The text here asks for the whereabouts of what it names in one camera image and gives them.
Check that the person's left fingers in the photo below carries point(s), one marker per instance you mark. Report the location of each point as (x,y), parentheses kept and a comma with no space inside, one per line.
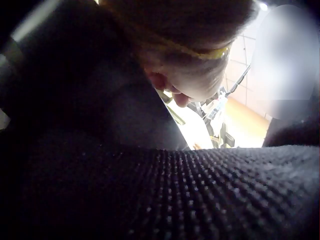
(182,99)

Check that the person's left hand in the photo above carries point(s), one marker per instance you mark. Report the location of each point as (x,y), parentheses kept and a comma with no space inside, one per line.
(185,37)

